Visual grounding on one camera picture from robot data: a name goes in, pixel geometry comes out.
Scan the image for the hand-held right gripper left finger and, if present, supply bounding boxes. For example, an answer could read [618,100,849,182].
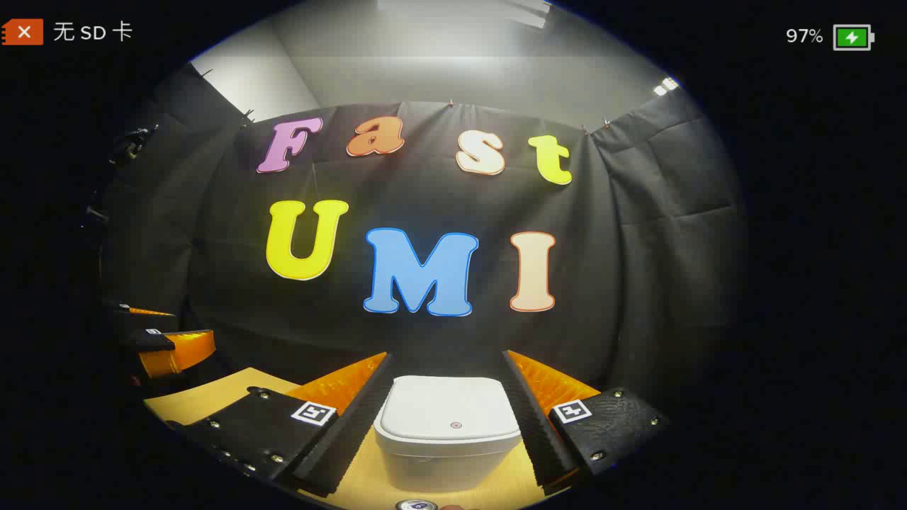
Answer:
[167,352,395,497]

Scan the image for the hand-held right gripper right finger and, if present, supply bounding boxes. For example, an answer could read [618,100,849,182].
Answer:
[502,349,670,497]

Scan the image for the white desktop garbage bin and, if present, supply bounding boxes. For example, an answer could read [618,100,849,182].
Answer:
[373,375,524,493]

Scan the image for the wooden desktop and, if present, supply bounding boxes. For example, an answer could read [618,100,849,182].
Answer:
[142,367,568,510]

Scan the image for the black backdrop cloth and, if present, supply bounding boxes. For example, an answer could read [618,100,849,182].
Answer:
[99,64,748,397]

